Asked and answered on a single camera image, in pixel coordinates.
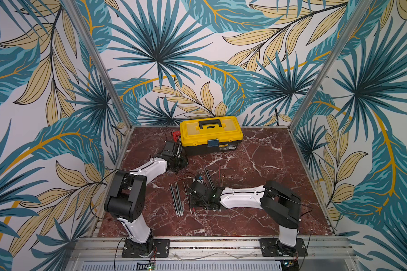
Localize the green pencil with eraser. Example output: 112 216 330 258
177 189 184 216

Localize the dark blue printed pencil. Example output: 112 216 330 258
175 183 184 216

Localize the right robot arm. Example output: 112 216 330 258
187 181 301 248

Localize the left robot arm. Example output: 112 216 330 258
104 155 188 245

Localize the red object behind toolbox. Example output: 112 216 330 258
172 131 181 142

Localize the yellow black toolbox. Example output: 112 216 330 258
180 116 244 157

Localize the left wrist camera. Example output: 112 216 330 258
160 141 180 159

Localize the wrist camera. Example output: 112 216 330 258
160 141 180 159
194 175 205 184

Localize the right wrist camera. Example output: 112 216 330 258
194 175 205 184

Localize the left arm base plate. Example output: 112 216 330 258
122 239 171 258

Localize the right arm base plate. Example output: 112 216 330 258
259 238 308 257

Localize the aluminium front rail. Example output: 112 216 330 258
70 236 356 261

